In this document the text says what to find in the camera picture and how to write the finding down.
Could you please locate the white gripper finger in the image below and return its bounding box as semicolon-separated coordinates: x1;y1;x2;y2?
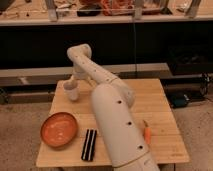
85;77;95;86
68;75;75;83

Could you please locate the white ceramic cup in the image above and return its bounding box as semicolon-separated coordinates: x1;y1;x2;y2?
63;82;79;101

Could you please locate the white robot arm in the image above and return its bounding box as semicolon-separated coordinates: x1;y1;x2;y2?
67;44;160;171

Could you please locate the orange bowl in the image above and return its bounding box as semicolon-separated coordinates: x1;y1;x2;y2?
40;112;78;148

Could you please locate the black striped rectangular block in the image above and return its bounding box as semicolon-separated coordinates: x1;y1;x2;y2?
81;129;97;161

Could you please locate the orange carrot toy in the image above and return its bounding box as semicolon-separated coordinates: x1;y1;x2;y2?
144;120;151;145

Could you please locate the metal shelf rack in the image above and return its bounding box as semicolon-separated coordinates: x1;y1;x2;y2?
0;0;213;98

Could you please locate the black device on floor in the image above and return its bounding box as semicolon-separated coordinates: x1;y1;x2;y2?
167;92;189;108

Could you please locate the wooden table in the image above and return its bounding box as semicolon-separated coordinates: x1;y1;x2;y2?
36;79;189;167

